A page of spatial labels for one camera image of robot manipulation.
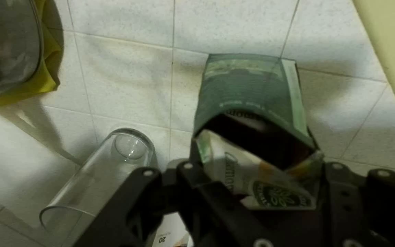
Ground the yellow rubber glove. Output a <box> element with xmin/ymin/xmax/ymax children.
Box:
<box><xmin>0</xmin><ymin>0</ymin><xmax>61</xmax><ymax>107</ymax></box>

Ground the green tea box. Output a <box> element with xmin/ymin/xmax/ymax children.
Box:
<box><xmin>192</xmin><ymin>54</ymin><xmax>322</xmax><ymax>210</ymax></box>

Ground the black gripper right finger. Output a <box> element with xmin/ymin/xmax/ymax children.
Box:
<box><xmin>321</xmin><ymin>162</ymin><xmax>395</xmax><ymax>247</ymax></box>

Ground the clear drinking glass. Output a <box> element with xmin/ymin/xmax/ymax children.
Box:
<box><xmin>39</xmin><ymin>128</ymin><xmax>157</xmax><ymax>230</ymax></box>

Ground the white cardboard box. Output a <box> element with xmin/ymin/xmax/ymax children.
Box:
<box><xmin>148</xmin><ymin>213</ymin><xmax>193</xmax><ymax>247</ymax></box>

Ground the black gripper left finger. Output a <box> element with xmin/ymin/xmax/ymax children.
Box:
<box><xmin>71</xmin><ymin>161</ymin><xmax>253</xmax><ymax>247</ymax></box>

